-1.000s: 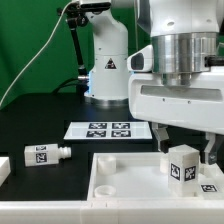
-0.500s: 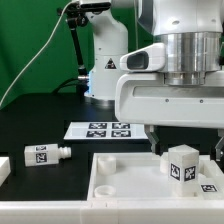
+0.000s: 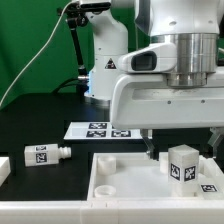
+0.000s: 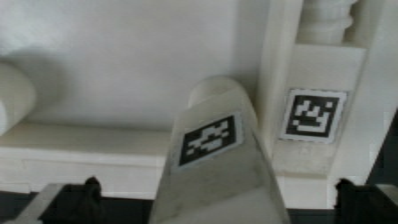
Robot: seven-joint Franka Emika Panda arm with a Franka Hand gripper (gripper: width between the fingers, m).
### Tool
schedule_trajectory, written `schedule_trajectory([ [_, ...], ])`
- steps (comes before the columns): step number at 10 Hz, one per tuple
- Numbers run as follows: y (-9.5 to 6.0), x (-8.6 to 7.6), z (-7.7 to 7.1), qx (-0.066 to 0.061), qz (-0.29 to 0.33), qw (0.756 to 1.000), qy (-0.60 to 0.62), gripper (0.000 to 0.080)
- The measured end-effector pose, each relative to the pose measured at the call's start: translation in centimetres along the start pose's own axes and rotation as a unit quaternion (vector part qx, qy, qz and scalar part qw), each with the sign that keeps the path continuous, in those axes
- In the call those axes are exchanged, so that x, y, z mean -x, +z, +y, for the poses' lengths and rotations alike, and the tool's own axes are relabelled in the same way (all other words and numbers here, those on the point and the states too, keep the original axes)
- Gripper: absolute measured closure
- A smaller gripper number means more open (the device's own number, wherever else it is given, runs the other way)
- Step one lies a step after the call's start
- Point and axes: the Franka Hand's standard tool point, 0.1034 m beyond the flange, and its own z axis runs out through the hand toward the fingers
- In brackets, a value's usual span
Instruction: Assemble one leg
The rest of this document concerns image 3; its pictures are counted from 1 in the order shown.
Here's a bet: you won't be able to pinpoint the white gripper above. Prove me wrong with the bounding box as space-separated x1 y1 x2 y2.
110 42 224 159

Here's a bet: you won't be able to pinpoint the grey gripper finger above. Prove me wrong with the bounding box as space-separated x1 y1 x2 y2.
208 127 224 157

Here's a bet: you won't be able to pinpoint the white square tabletop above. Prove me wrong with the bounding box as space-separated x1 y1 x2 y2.
87 152 224 201

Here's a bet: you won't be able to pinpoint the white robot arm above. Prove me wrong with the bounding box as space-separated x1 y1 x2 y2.
110 0 224 147

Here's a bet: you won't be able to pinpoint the white left obstacle block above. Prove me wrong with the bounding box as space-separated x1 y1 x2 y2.
0 157 11 186

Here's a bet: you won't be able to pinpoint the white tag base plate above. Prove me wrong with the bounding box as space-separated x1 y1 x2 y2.
64 122 143 140

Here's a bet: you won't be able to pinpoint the white front obstacle rail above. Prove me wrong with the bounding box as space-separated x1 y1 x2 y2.
0 200 224 224

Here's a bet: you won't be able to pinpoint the black cables at base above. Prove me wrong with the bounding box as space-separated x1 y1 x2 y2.
51 77 90 94

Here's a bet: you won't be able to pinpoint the white cable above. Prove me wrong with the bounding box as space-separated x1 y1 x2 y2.
0 0 78 108

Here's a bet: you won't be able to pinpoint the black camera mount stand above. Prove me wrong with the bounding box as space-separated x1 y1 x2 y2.
54 3 88 95

